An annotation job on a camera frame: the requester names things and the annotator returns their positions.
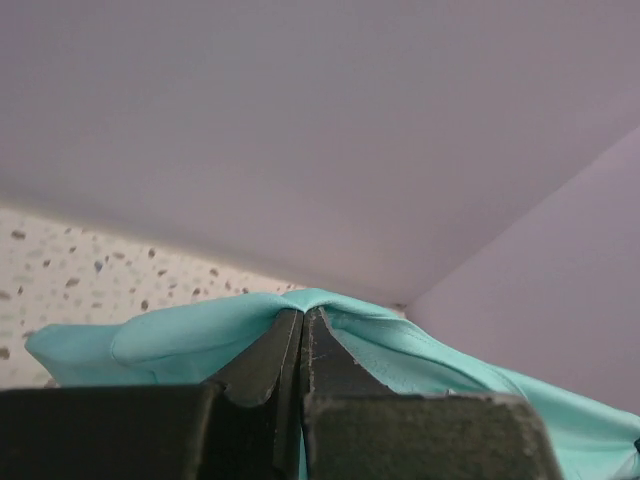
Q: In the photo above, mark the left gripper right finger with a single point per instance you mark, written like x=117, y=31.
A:
x=355, y=427

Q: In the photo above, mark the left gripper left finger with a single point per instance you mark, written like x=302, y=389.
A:
x=240, y=423

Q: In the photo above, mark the teal t-shirt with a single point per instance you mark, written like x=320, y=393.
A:
x=186, y=344

